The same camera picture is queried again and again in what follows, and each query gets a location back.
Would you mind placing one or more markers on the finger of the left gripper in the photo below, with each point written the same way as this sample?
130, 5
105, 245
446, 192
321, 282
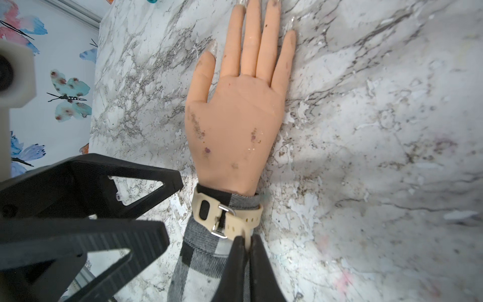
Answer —
40, 257
82, 186

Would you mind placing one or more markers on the beige wrist watch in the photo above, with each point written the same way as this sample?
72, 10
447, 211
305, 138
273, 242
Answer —
224, 222

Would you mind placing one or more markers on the mannequin hand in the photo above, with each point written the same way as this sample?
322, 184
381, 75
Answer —
231, 132

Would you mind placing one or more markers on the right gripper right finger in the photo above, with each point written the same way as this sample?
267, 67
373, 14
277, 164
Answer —
263, 284

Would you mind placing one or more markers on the plaid sleeved forearm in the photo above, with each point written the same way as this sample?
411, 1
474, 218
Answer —
200, 265

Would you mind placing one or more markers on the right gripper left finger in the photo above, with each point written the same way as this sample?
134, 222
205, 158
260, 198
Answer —
231, 286

